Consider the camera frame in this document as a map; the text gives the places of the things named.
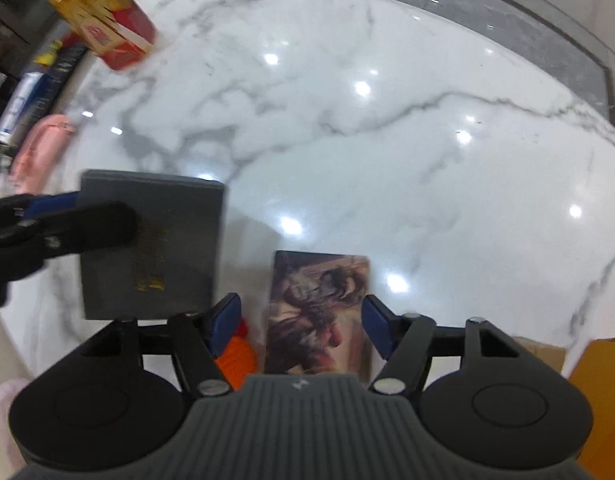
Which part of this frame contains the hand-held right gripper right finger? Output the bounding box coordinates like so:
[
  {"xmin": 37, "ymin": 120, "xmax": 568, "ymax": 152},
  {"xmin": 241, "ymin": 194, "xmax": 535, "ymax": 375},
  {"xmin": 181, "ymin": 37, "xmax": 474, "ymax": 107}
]
[{"xmin": 361, "ymin": 294, "xmax": 523, "ymax": 397}]

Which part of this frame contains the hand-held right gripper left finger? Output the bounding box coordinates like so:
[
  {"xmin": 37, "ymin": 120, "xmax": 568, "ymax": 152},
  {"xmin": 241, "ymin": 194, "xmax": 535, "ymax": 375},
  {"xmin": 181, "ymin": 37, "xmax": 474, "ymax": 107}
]
[{"xmin": 86, "ymin": 292, "xmax": 243, "ymax": 399}]

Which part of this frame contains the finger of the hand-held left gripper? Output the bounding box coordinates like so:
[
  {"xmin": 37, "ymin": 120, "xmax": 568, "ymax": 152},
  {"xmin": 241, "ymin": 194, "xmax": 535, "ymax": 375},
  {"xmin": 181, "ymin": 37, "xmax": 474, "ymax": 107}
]
[
  {"xmin": 2, "ymin": 201, "xmax": 139, "ymax": 273},
  {"xmin": 0, "ymin": 190, "xmax": 83, "ymax": 228}
]

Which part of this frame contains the orange crochet fruit toy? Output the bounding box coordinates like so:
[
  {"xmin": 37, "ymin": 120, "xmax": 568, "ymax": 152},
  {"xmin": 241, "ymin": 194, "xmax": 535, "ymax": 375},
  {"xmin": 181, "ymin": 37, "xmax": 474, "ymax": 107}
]
[{"xmin": 214, "ymin": 316, "xmax": 261, "ymax": 392}]

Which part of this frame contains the printed card box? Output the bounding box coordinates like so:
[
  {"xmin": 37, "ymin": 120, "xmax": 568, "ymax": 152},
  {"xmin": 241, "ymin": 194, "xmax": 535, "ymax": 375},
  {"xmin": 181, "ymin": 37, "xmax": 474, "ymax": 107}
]
[{"xmin": 264, "ymin": 250, "xmax": 373, "ymax": 376}]

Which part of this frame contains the black gift box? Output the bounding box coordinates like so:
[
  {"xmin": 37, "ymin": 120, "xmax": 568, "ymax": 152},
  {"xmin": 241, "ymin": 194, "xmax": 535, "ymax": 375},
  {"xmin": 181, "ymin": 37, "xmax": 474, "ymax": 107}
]
[{"xmin": 80, "ymin": 169, "xmax": 227, "ymax": 322}]

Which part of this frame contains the small brown box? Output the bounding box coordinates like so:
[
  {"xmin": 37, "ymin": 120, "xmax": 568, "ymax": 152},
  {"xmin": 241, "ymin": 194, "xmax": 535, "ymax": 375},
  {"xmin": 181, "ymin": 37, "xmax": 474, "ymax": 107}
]
[{"xmin": 511, "ymin": 335, "xmax": 569, "ymax": 377}]

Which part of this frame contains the orange shoe box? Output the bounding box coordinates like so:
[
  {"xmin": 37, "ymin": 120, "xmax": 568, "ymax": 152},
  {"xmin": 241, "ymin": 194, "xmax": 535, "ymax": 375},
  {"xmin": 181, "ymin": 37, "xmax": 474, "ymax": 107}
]
[{"xmin": 566, "ymin": 338, "xmax": 615, "ymax": 480}]

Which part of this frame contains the pink selfie stick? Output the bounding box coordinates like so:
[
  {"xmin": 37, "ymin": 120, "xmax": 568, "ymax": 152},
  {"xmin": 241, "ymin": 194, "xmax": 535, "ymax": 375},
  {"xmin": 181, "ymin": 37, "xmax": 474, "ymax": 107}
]
[{"xmin": 9, "ymin": 114, "xmax": 77, "ymax": 194}]

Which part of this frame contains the black remote control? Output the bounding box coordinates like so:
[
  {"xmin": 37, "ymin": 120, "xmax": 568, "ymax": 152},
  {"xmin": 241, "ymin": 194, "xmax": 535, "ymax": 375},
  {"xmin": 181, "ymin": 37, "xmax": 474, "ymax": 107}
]
[{"xmin": 34, "ymin": 42, "xmax": 91, "ymax": 80}]

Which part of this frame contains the tea bottle with red label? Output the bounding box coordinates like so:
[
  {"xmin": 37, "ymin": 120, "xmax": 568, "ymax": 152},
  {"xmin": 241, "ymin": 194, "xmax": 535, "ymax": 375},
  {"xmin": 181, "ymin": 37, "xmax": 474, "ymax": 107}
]
[{"xmin": 47, "ymin": 0, "xmax": 158, "ymax": 72}]

